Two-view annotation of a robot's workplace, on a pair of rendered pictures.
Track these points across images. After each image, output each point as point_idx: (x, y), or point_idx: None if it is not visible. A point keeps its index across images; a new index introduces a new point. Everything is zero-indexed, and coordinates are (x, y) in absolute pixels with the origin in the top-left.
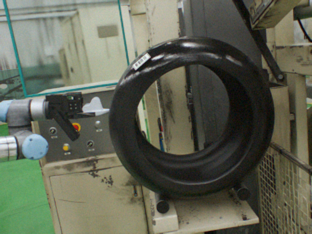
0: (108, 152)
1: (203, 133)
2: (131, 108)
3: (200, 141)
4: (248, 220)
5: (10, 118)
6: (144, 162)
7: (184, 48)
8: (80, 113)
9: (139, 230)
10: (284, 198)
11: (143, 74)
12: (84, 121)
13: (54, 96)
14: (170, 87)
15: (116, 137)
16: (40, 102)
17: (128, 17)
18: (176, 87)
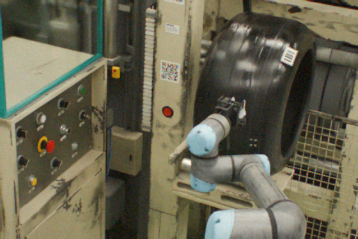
0: (68, 167)
1: (137, 103)
2: (284, 102)
3: (134, 115)
4: (291, 174)
5: (215, 147)
6: (279, 150)
7: (304, 38)
8: (243, 120)
9: None
10: None
11: (291, 68)
12: (51, 131)
13: (229, 108)
14: (193, 61)
15: (269, 133)
16: (225, 119)
17: None
18: (196, 59)
